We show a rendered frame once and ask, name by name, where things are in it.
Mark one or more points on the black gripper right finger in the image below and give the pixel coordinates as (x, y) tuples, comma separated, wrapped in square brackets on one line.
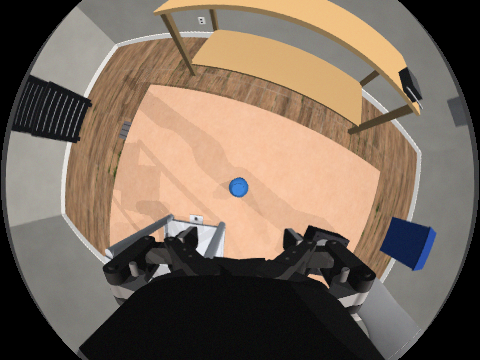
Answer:
[(349, 279)]

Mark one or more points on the blue bottle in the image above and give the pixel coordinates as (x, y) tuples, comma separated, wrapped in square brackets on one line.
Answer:
[(238, 186)]

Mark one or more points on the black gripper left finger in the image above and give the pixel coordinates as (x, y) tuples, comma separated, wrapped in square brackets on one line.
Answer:
[(125, 273)]

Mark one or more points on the grey metal shelving unit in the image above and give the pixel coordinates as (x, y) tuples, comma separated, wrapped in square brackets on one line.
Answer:
[(205, 234)]

